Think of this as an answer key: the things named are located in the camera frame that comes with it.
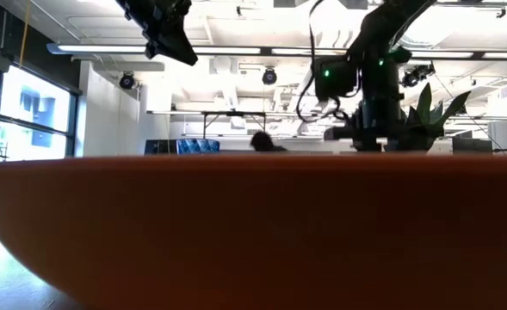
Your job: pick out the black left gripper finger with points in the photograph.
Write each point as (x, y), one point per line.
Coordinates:
(180, 47)
(152, 49)

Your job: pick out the blue faceted plastic cup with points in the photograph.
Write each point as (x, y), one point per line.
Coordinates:
(198, 146)

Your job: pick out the orange plastic plate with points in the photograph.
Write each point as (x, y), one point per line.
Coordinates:
(253, 224)

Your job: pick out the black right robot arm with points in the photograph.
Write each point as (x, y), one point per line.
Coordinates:
(378, 30)

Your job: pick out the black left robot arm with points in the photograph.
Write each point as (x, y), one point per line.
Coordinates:
(128, 5)

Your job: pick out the black ceiling spotlight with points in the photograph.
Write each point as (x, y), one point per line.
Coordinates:
(127, 81)
(269, 77)
(416, 75)

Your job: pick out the long ceiling strip light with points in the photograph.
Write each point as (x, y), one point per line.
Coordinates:
(106, 48)

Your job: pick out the green leafy plant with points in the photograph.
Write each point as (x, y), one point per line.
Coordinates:
(425, 125)

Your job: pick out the black computer monitor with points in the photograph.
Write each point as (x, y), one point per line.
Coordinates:
(160, 147)
(472, 144)

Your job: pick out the person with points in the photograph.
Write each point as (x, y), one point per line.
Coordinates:
(261, 142)

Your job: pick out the large window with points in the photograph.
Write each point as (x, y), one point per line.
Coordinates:
(33, 116)

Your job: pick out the black metal frame stand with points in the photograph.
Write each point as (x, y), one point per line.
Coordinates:
(236, 113)

